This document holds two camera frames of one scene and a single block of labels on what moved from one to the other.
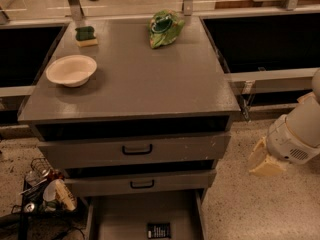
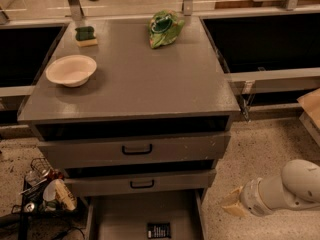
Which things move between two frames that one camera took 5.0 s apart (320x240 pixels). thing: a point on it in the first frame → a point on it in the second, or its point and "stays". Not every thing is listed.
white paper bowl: [71, 70] stays
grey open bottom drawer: [127, 217] stays
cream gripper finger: [269, 167] → [235, 209]
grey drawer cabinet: [139, 114] stays
